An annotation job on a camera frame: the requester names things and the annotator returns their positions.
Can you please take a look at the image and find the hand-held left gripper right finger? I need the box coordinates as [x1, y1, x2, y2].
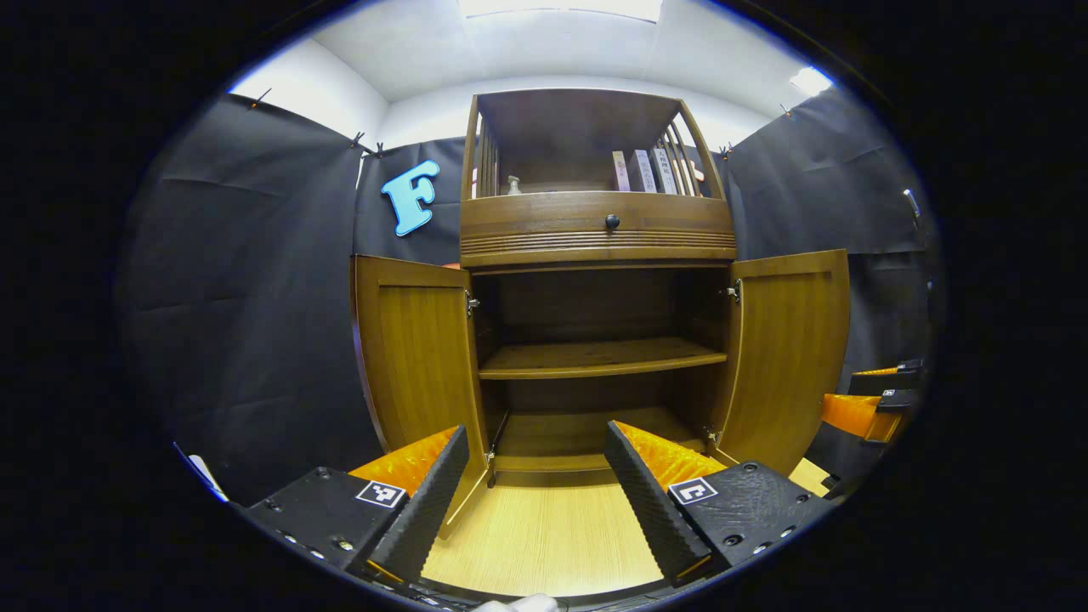
[603, 420, 834, 589]

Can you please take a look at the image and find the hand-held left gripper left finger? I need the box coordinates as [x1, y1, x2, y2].
[242, 423, 471, 593]

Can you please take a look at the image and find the wooden shoe cabinet door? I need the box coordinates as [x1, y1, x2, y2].
[708, 248, 852, 477]
[351, 254, 496, 541]

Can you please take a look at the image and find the wooden inner shelf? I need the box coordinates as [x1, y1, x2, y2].
[478, 337, 729, 381]

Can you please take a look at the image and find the black backdrop cloth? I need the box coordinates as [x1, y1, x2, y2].
[115, 85, 940, 507]

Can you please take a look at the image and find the large ceiling light panel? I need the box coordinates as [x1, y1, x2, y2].
[457, 0, 664, 24]

